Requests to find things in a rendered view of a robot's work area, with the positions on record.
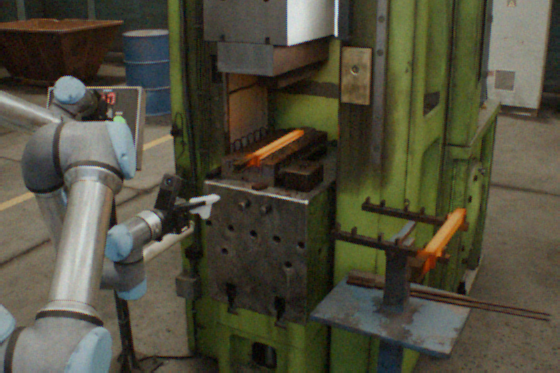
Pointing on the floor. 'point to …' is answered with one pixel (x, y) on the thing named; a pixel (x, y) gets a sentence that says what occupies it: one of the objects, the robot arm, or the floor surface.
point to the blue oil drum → (149, 68)
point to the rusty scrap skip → (55, 49)
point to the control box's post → (122, 307)
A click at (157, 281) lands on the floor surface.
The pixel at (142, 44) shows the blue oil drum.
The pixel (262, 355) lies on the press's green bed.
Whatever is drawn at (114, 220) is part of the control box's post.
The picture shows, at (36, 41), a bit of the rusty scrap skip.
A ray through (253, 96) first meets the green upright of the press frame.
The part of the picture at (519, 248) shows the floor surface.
